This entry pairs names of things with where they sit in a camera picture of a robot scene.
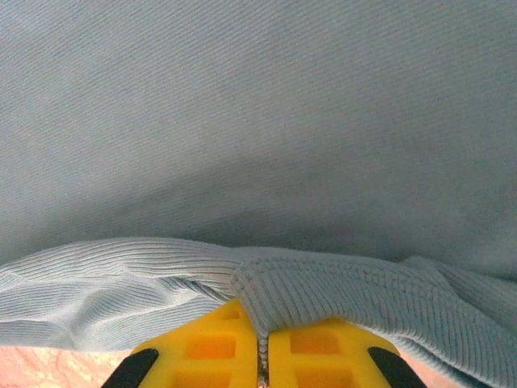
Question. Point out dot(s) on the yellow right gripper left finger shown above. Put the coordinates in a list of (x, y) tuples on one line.
[(210, 355)]

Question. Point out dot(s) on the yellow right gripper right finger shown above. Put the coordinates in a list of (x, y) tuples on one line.
[(323, 355)]

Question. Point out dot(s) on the blue tank top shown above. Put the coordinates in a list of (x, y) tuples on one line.
[(258, 121)]

